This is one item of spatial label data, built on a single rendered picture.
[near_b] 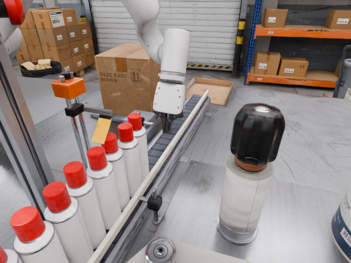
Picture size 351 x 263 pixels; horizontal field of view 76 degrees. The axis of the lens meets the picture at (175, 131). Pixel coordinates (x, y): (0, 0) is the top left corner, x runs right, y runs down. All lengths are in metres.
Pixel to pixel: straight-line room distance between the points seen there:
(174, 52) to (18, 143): 0.48
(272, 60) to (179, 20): 1.90
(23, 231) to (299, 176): 0.75
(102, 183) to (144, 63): 0.60
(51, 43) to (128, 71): 3.35
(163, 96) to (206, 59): 4.11
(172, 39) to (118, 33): 4.60
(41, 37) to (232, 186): 4.14
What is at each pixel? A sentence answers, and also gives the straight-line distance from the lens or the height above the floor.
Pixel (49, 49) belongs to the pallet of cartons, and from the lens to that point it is 4.36.
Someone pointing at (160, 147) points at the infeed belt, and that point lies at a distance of 0.79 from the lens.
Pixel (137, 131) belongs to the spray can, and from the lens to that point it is 0.56.
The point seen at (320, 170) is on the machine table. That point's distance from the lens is 0.91.
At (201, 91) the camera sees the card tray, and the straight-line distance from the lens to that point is 1.42.
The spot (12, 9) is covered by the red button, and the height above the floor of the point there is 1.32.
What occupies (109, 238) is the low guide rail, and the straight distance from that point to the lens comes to 0.52.
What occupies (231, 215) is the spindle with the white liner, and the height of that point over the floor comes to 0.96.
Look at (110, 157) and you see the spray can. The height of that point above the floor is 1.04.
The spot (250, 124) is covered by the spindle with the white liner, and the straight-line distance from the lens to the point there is 0.37.
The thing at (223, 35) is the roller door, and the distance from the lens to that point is 4.74.
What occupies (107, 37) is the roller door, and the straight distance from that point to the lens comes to 5.46.
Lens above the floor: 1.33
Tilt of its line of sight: 31 degrees down
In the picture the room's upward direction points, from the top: straight up
